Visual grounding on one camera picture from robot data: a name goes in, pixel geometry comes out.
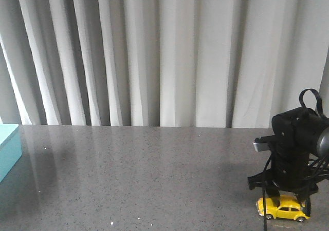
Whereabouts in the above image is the turquoise blue box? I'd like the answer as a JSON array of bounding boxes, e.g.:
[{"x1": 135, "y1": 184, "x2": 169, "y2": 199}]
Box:
[{"x1": 0, "y1": 124, "x2": 22, "y2": 181}]

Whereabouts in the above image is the yellow toy beetle car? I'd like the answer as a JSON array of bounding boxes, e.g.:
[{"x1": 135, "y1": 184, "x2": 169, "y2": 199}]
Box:
[{"x1": 255, "y1": 195, "x2": 311, "y2": 222}]

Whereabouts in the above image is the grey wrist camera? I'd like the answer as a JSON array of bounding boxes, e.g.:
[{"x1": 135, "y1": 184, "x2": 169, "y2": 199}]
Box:
[{"x1": 253, "y1": 135, "x2": 275, "y2": 152}]

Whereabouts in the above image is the grey pleated curtain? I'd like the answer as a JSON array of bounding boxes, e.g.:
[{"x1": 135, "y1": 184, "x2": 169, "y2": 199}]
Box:
[{"x1": 1, "y1": 0, "x2": 328, "y2": 128}]

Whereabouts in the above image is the black cable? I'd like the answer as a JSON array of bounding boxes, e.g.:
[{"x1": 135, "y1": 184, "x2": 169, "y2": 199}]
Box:
[{"x1": 261, "y1": 88, "x2": 329, "y2": 231}]

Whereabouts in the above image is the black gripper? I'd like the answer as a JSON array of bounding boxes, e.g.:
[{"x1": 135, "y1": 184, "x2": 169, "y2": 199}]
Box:
[{"x1": 247, "y1": 148, "x2": 319, "y2": 217}]

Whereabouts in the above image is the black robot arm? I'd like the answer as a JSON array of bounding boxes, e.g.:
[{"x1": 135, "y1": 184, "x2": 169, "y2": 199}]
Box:
[{"x1": 247, "y1": 107, "x2": 328, "y2": 216}]

